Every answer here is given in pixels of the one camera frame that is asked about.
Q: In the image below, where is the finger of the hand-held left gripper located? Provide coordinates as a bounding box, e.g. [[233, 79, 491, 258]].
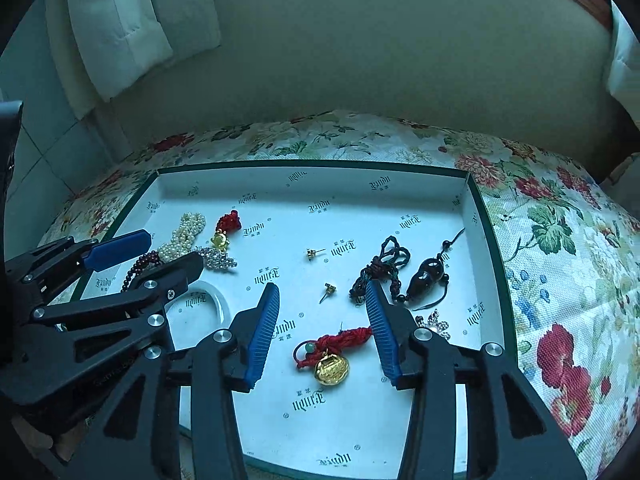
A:
[[27, 251, 206, 362], [4, 229, 153, 306]]

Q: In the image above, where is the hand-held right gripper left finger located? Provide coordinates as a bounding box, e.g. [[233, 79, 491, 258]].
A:
[[82, 281, 281, 480]]

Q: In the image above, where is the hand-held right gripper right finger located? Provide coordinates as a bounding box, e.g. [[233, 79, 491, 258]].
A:
[[365, 280, 588, 480]]

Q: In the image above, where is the white pearl necklace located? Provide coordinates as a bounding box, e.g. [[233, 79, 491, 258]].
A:
[[157, 211, 207, 262]]

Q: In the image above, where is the white jade bangle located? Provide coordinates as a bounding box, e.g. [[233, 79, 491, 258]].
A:
[[165, 282, 230, 341]]

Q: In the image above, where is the silver rhinestone hair clip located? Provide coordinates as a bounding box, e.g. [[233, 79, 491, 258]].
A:
[[192, 246, 238, 273]]

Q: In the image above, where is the red cord gold locket charm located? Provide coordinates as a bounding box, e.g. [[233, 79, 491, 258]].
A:
[[292, 325, 375, 383]]

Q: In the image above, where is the black cord pendant necklace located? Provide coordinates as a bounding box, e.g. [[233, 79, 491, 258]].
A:
[[349, 227, 467, 311]]

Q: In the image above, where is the green jewelry box tray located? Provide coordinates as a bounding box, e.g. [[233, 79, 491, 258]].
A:
[[75, 160, 518, 476]]

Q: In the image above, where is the red knot gold fish charm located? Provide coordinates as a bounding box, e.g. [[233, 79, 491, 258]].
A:
[[210, 211, 242, 252]]

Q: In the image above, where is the rhinestone flower brooch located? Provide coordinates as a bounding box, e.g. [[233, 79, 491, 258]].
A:
[[415, 310, 451, 343]]

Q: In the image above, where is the floral tablecloth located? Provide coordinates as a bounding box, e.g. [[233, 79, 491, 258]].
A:
[[37, 110, 640, 480]]

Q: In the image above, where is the white curtain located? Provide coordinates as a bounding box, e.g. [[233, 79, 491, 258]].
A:
[[45, 0, 221, 121], [602, 0, 640, 128]]

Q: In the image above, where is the dark red bead bracelet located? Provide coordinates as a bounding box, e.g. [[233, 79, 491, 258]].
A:
[[121, 252, 163, 293]]

